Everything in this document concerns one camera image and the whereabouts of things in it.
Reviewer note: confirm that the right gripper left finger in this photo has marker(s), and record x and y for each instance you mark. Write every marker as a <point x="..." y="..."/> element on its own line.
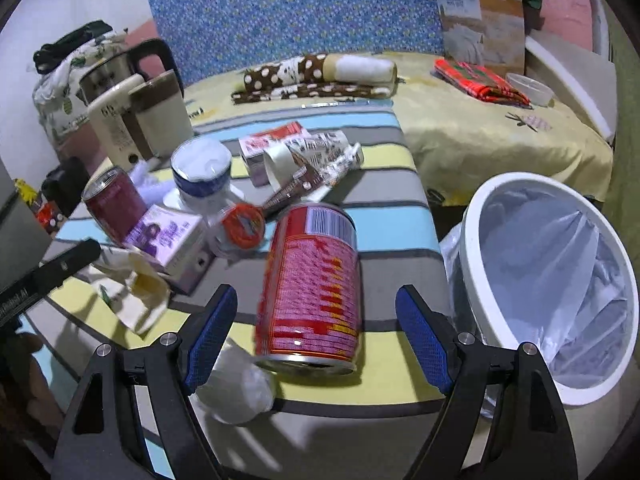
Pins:
<point x="102" y="435"/>

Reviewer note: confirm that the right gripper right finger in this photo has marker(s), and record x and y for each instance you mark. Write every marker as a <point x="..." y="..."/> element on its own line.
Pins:
<point x="529" y="436"/>

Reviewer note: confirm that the cream paper bag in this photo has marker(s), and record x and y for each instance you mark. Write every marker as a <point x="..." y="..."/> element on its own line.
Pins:
<point x="130" y="287"/>

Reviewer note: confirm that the dark red can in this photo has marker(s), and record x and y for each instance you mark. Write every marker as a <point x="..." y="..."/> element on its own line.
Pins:
<point x="114" y="202"/>

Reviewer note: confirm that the white yogurt cup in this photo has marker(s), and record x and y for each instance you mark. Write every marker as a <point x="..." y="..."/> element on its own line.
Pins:
<point x="201" y="168"/>

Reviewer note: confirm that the red drink can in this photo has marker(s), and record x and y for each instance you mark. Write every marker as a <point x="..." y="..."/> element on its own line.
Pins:
<point x="309" y="315"/>

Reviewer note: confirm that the brown coffee sachet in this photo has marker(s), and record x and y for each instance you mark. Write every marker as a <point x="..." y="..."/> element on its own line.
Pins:
<point x="303" y="182"/>

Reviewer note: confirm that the white trash bin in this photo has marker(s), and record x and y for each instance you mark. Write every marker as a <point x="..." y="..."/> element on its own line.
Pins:
<point x="545" y="284"/>

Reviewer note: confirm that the left hand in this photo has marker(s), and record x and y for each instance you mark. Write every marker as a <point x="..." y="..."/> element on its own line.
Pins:
<point x="29" y="411"/>

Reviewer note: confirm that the white bin liner bag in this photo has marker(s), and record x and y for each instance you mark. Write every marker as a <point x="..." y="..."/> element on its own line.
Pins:
<point x="550" y="269"/>

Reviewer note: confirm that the cream electric kettle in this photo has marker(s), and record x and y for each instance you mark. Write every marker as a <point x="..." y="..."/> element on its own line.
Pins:
<point x="135" y="104"/>

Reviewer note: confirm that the pineapple print bag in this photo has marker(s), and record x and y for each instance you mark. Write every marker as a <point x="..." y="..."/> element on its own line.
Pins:
<point x="57" y="98"/>

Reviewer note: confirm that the red white small carton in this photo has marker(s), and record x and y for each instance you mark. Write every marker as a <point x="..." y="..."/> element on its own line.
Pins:
<point x="254" y="147"/>

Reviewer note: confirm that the striped table cover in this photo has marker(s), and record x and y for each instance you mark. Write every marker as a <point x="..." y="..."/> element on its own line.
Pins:
<point x="368" y="424"/>

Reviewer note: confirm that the yellow bed sheet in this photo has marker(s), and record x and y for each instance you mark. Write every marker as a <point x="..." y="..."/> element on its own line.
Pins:
<point x="457" y="142"/>

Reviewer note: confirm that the blue floral headboard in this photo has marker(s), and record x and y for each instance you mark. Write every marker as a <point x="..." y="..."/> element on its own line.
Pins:
<point x="210" y="37"/>

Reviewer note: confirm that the clear plastic bowl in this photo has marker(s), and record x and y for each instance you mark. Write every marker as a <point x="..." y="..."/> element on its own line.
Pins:
<point x="538" y="93"/>

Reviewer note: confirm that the red plaid cloth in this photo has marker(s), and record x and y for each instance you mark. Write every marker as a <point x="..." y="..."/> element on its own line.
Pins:
<point x="480" y="83"/>

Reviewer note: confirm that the white foam board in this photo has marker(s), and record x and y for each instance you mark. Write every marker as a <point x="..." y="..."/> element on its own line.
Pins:
<point x="584" y="81"/>

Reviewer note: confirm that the brown polka dot blanket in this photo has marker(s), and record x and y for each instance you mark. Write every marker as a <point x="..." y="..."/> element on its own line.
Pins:
<point x="319" y="75"/>

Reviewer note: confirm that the cardboard bedding box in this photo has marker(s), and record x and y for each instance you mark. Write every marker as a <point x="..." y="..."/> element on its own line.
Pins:
<point x="490" y="33"/>

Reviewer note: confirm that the black camera on floor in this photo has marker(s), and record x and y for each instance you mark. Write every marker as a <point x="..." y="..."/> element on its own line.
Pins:
<point x="65" y="184"/>

